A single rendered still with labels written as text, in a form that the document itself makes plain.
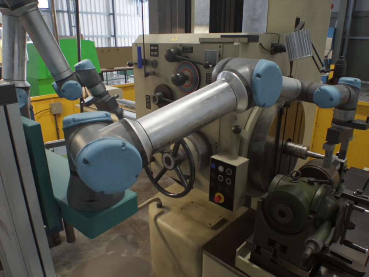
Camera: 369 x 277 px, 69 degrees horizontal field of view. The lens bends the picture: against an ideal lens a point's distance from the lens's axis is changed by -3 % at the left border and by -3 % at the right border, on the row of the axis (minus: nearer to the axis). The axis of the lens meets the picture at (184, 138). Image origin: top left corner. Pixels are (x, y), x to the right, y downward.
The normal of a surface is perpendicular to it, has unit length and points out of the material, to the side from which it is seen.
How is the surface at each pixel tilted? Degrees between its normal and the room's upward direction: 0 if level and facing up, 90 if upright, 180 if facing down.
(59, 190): 0
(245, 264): 90
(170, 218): 0
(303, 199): 39
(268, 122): 47
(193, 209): 0
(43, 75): 85
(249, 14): 90
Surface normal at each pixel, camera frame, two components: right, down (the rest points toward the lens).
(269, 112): -0.39, -0.62
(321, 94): -0.86, 0.18
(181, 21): -0.69, 0.25
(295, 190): 0.12, -0.89
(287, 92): 0.39, 0.67
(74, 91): 0.46, 0.30
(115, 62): 0.72, 0.24
